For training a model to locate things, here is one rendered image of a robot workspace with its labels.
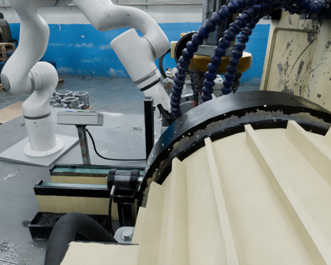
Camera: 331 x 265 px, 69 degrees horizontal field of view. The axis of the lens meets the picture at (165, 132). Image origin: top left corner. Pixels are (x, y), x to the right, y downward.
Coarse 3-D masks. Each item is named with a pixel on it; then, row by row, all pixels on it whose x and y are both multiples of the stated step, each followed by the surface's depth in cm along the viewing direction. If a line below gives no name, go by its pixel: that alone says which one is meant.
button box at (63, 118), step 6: (60, 114) 97; (66, 114) 97; (72, 114) 97; (78, 114) 97; (84, 114) 97; (90, 114) 97; (96, 114) 97; (102, 114) 102; (60, 120) 97; (66, 120) 97; (72, 120) 97; (78, 120) 97; (84, 120) 97; (90, 120) 97; (96, 120) 96; (102, 120) 102
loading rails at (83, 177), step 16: (64, 176) 88; (80, 176) 87; (96, 176) 87; (48, 192) 78; (64, 192) 78; (80, 192) 77; (96, 192) 77; (48, 208) 81; (64, 208) 81; (80, 208) 80; (96, 208) 80; (112, 208) 79
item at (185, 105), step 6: (186, 84) 105; (186, 90) 96; (192, 90) 94; (186, 96) 91; (192, 96) 91; (180, 102) 92; (186, 102) 92; (192, 102) 91; (198, 102) 91; (186, 108) 93; (192, 108) 92; (162, 120) 96; (162, 126) 97; (168, 126) 97
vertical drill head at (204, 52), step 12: (204, 0) 58; (216, 0) 55; (228, 0) 55; (204, 12) 58; (228, 24) 57; (216, 36) 58; (204, 48) 59; (228, 48) 58; (192, 60) 59; (204, 60) 57; (228, 60) 56; (240, 60) 57; (204, 72) 59; (216, 72) 58; (240, 72) 59
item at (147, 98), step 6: (144, 102) 55; (150, 102) 55; (144, 108) 56; (150, 108) 56; (144, 114) 56; (150, 114) 56; (144, 120) 57; (150, 120) 57; (144, 126) 58; (150, 126) 58; (150, 132) 58; (150, 138) 59; (150, 144) 60; (150, 150) 60
